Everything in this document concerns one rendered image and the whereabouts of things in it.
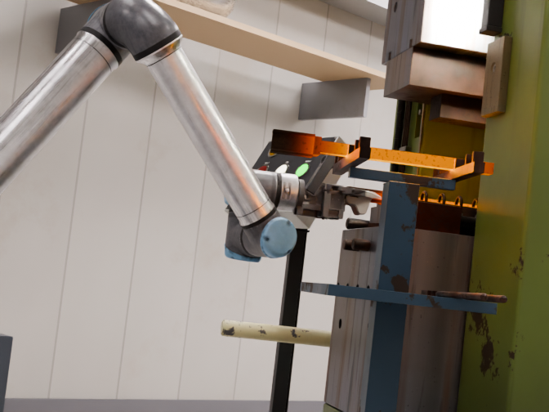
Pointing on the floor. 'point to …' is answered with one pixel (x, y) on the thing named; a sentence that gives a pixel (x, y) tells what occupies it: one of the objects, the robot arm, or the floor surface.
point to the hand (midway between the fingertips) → (375, 194)
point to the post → (292, 279)
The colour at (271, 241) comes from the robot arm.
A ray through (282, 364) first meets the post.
